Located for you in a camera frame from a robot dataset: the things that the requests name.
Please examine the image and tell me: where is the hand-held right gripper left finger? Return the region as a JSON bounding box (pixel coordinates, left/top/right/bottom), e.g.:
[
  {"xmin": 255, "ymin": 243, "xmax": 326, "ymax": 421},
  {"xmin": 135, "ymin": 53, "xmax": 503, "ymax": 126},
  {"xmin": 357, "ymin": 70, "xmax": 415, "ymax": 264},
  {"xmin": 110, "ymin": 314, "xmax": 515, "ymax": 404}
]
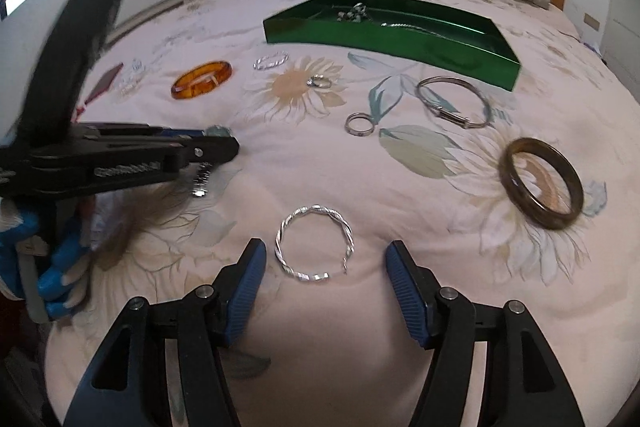
[{"xmin": 62, "ymin": 238, "xmax": 267, "ymax": 427}]

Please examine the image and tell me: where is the dark brown bangle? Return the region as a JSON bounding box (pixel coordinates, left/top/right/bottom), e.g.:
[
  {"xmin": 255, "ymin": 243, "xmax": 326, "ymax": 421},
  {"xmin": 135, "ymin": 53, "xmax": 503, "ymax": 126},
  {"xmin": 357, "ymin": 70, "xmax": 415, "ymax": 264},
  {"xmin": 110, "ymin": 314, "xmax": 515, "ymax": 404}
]
[{"xmin": 498, "ymin": 138, "xmax": 585, "ymax": 230}]

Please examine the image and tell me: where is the plain silver ring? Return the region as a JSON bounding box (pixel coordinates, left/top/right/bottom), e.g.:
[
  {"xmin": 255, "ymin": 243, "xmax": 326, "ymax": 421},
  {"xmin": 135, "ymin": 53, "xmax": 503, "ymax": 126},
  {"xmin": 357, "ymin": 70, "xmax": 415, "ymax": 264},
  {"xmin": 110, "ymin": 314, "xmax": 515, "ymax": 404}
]
[{"xmin": 346, "ymin": 113, "xmax": 373, "ymax": 138}]

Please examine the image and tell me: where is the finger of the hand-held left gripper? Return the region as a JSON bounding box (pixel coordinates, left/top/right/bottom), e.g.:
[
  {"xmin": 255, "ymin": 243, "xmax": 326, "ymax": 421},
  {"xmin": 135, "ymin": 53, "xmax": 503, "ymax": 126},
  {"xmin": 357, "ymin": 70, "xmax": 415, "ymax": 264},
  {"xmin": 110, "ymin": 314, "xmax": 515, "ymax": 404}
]
[
  {"xmin": 164, "ymin": 137, "xmax": 240, "ymax": 171},
  {"xmin": 80, "ymin": 122, "xmax": 234, "ymax": 148}
]

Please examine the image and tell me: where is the person's left hand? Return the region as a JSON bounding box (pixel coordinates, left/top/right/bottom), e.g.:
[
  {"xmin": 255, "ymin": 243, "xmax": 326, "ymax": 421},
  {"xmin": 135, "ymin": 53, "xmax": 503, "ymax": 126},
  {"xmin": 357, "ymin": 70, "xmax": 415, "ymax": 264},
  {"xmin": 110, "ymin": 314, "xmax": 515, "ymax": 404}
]
[{"xmin": 0, "ymin": 202, "xmax": 95, "ymax": 323}]

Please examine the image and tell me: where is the amber bangle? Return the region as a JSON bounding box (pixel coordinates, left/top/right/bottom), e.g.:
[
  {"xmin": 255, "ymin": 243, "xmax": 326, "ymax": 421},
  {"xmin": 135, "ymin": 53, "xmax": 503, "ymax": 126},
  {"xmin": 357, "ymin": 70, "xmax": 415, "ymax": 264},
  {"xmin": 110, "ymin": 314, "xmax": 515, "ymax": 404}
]
[{"xmin": 171, "ymin": 61, "xmax": 233, "ymax": 100}]

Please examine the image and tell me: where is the clear crystal bracelet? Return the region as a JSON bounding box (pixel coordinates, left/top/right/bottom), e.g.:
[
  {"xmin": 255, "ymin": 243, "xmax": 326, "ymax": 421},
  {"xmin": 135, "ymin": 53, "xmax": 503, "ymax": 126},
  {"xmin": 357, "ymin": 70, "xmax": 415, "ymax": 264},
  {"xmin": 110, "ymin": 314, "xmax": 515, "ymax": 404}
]
[{"xmin": 120, "ymin": 59, "xmax": 148, "ymax": 95}]

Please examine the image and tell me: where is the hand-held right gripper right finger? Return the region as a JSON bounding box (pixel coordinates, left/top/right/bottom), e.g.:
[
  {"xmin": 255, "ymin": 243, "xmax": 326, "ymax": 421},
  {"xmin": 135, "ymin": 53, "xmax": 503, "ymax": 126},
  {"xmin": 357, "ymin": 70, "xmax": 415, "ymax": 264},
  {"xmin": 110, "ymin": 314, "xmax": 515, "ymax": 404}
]
[{"xmin": 384, "ymin": 241, "xmax": 586, "ymax": 427}]

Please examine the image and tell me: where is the silver spring bracelet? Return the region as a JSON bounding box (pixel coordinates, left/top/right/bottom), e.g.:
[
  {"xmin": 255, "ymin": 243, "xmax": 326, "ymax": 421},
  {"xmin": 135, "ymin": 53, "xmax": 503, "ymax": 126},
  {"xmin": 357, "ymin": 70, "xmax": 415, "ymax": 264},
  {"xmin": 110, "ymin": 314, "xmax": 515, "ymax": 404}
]
[{"xmin": 191, "ymin": 167, "xmax": 213, "ymax": 198}]

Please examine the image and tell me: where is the green jewelry tray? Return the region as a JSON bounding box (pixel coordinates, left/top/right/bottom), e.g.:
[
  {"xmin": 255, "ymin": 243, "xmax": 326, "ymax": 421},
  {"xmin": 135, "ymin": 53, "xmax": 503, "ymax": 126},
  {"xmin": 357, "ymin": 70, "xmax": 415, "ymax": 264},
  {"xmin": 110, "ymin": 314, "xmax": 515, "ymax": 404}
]
[{"xmin": 263, "ymin": 0, "xmax": 522, "ymax": 92}]

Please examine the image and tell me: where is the silver bangle with clasp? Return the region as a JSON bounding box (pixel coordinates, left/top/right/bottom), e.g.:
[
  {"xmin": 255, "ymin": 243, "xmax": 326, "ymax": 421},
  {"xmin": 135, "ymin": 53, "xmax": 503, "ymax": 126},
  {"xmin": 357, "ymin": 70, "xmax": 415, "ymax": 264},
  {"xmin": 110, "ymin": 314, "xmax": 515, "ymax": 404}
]
[{"xmin": 416, "ymin": 76, "xmax": 493, "ymax": 128}]

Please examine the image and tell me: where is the silver chain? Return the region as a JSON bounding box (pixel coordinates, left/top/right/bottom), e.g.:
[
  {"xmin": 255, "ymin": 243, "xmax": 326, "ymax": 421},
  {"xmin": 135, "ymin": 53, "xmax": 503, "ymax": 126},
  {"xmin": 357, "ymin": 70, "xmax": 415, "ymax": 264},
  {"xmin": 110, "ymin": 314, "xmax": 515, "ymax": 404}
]
[{"xmin": 380, "ymin": 21, "xmax": 451, "ymax": 38}]

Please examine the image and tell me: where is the small twisted silver bracelet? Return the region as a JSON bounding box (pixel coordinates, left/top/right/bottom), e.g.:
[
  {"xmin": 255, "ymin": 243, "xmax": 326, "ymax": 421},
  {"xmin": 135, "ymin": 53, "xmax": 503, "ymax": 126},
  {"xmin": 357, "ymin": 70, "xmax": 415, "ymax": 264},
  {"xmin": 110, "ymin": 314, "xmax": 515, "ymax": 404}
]
[{"xmin": 252, "ymin": 51, "xmax": 291, "ymax": 70}]

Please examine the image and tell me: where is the beaded jewelry piece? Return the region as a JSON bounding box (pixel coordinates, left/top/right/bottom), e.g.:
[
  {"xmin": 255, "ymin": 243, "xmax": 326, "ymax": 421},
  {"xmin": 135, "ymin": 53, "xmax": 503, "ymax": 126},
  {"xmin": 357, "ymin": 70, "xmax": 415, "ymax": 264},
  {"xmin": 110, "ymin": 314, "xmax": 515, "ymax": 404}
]
[{"xmin": 336, "ymin": 3, "xmax": 370, "ymax": 24}]

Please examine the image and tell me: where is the white wardrobe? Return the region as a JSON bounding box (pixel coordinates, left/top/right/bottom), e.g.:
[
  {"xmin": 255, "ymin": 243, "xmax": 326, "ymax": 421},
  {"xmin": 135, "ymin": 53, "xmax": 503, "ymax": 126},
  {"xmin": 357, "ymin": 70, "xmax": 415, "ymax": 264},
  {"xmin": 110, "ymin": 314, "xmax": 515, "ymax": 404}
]
[{"xmin": 607, "ymin": 0, "xmax": 640, "ymax": 72}]

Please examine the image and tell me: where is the red phone with strap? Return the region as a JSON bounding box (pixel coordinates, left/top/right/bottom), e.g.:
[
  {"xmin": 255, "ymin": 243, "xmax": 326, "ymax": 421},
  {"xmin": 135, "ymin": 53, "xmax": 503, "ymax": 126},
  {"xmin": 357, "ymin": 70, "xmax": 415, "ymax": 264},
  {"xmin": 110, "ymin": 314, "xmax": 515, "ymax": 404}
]
[{"xmin": 82, "ymin": 63, "xmax": 124, "ymax": 110}]

